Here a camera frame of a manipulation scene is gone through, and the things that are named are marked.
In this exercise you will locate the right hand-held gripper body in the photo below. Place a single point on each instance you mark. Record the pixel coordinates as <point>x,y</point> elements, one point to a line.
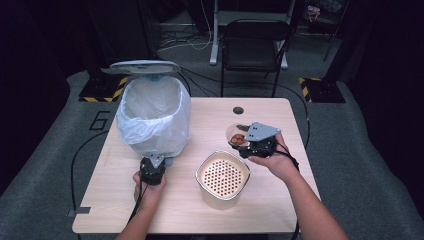
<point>260,146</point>

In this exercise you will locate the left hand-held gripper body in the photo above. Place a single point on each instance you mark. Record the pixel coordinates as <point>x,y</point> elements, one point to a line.
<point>152,173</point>

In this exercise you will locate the orange food scraps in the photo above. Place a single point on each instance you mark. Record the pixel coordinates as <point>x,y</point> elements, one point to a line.
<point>238,139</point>

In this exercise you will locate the clear plastic bowl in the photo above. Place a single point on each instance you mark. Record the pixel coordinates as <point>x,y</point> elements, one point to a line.
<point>232,130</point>

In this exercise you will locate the white bin liner bag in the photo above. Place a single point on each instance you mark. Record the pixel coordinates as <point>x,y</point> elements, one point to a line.
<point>153,133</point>

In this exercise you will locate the grey trash bin with lid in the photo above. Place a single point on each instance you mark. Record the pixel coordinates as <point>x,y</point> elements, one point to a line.
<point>143,66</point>

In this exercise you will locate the person's left hand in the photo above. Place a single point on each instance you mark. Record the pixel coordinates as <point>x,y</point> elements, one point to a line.
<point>150,195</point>

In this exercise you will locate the person's right hand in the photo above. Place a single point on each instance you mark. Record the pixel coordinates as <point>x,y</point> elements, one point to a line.
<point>280,165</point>

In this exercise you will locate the beige strainer basket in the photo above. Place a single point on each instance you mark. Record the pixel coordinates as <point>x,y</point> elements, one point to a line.
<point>222,175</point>

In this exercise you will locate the black folding chair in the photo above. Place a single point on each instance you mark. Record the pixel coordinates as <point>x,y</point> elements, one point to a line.
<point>213,40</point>
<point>253,50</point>

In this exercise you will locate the grey floor tape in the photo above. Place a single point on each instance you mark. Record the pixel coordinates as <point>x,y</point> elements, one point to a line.
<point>80,210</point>

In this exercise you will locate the black yellow striped base plate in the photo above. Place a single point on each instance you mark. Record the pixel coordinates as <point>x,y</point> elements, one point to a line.
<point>325,91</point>
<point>100,90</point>

